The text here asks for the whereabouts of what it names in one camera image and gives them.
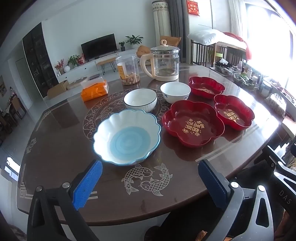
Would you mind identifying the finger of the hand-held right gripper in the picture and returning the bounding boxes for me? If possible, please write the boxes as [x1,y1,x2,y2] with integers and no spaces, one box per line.
[264,145,296,176]

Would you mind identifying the white pillow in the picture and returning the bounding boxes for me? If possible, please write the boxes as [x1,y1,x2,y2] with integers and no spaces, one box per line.
[187,29,247,49]

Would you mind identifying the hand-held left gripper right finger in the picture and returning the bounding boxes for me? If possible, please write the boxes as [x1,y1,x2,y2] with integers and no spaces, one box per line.
[198,159,275,241]

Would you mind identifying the orange lounge chair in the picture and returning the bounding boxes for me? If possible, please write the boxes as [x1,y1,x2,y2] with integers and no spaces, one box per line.
[136,45,152,58]
[160,36,182,47]

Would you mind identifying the white television cabinet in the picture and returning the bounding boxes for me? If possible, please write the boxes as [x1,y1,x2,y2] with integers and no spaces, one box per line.
[56,49,139,84]

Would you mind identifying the dining table with chairs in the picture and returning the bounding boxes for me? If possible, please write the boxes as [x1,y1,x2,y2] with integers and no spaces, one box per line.
[0,91,27,135]

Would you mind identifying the clutter of bottles and trays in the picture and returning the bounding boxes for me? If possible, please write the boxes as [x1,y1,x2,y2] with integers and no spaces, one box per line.
[214,58,296,116]

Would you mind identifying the dark wooden crib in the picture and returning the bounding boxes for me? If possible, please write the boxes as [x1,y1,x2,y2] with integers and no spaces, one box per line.
[191,39,248,68]

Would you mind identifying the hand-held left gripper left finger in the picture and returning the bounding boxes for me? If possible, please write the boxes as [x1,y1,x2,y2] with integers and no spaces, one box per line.
[27,159,103,241]

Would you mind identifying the red wall hanging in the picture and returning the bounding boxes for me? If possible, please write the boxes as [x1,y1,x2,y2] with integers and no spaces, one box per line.
[186,0,201,16]

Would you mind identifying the white bowl with blue print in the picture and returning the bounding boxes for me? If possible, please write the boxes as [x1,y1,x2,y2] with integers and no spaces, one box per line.
[160,82,191,104]

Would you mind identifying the bushy green potted plant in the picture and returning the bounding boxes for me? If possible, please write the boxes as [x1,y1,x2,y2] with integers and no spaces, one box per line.
[67,55,80,68]

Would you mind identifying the orange tissue pack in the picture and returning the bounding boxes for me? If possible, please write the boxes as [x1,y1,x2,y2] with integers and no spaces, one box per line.
[81,77,109,102]

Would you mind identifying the blue scalloped ceramic bowl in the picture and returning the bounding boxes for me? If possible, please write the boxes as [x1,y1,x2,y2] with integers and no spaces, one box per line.
[93,109,162,166]

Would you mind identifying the wooden stool with wire legs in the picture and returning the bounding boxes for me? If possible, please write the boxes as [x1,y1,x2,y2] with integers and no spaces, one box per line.
[96,57,117,75]

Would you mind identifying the grey curtain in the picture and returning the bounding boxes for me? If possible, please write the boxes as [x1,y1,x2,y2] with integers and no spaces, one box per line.
[167,0,187,63]

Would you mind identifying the dark glass display cabinet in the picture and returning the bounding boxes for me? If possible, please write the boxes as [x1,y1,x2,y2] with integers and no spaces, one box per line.
[22,22,60,98]

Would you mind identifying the large leafy potted plant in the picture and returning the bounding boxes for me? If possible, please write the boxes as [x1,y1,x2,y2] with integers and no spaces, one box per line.
[125,35,144,49]

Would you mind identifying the glass kettle with cream handle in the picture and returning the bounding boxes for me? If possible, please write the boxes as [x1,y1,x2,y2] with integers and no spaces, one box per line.
[140,39,180,82]

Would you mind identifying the beige oval tray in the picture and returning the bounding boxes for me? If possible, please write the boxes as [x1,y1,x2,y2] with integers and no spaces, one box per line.
[67,76,90,90]

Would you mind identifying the large red flower-shaped plate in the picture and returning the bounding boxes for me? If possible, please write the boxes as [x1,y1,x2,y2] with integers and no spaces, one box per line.
[162,100,225,148]

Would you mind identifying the white ribbed dark-rimmed bowl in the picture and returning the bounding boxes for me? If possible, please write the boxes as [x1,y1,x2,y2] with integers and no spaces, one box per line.
[123,88,158,113]

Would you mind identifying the white door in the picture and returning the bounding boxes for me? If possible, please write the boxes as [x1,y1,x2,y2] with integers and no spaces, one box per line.
[15,58,30,99]

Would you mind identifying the red flowers in vase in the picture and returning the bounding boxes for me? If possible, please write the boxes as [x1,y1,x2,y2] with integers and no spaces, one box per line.
[55,59,65,76]

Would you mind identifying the black flat television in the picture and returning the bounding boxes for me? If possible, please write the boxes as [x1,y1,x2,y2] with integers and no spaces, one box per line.
[81,34,117,62]

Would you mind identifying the white sheer curtain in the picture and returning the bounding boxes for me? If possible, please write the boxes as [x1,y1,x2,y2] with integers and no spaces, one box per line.
[228,0,250,40]

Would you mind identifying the cloth-covered standing air conditioner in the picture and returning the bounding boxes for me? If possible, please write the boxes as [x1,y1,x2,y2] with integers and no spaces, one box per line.
[152,0,173,45]

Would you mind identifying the cardboard box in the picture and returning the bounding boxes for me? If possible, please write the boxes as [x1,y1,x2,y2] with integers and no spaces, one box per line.
[47,80,69,99]

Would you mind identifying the red cloth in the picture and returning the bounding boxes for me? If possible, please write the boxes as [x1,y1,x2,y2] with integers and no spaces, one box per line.
[223,32,254,60]

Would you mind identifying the clear plastic snack jar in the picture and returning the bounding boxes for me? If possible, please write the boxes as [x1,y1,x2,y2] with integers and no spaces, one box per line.
[116,54,140,86]

